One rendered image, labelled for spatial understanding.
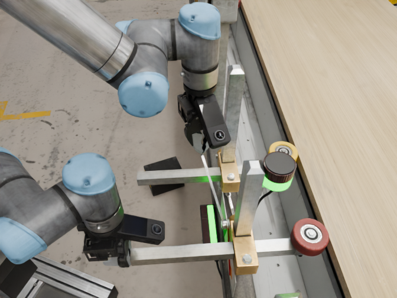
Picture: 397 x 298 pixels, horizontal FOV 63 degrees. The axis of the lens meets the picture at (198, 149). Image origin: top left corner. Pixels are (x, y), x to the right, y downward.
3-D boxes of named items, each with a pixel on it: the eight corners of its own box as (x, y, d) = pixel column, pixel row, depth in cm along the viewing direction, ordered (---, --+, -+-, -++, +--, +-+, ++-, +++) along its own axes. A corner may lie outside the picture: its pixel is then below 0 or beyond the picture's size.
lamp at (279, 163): (252, 233, 74) (267, 175, 58) (247, 212, 77) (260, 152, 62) (277, 232, 74) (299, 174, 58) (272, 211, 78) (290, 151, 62)
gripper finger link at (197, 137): (194, 140, 86) (194, 114, 79) (204, 155, 82) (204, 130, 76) (184, 143, 85) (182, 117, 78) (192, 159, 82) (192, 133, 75)
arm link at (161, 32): (108, 42, 52) (175, 40, 53) (114, 12, 60) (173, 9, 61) (117, 83, 58) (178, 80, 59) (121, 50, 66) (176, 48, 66)
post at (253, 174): (228, 275, 94) (247, 172, 58) (227, 264, 96) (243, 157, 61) (240, 274, 94) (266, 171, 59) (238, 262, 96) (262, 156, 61)
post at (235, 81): (219, 194, 107) (230, 71, 72) (218, 186, 110) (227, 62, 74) (230, 194, 107) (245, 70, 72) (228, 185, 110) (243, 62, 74)
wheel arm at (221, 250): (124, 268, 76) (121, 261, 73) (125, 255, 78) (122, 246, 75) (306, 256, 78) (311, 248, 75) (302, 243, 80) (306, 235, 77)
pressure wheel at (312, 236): (288, 271, 78) (299, 250, 70) (280, 240, 83) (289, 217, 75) (321, 269, 78) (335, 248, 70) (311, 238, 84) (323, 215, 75)
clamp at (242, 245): (234, 275, 75) (237, 266, 71) (227, 223, 84) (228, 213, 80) (259, 274, 75) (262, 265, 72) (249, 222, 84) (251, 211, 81)
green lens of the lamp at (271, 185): (263, 192, 61) (265, 185, 60) (257, 167, 65) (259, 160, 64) (294, 190, 62) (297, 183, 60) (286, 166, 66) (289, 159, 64)
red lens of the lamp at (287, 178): (265, 184, 59) (267, 177, 58) (259, 159, 63) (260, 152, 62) (297, 182, 60) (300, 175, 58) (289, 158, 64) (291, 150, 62)
